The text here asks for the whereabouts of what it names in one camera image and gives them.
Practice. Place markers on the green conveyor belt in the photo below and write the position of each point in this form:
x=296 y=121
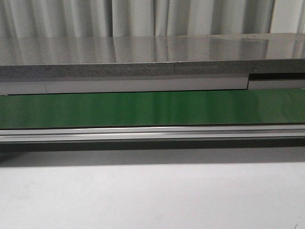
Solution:
x=269 y=106

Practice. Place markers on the grey stone counter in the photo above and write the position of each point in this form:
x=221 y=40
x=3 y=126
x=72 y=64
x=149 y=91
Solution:
x=142 y=64

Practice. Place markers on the white curtain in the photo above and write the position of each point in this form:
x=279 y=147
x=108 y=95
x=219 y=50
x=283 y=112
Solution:
x=120 y=18

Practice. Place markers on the aluminium conveyor frame rail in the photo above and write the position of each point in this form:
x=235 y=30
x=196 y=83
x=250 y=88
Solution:
x=153 y=137

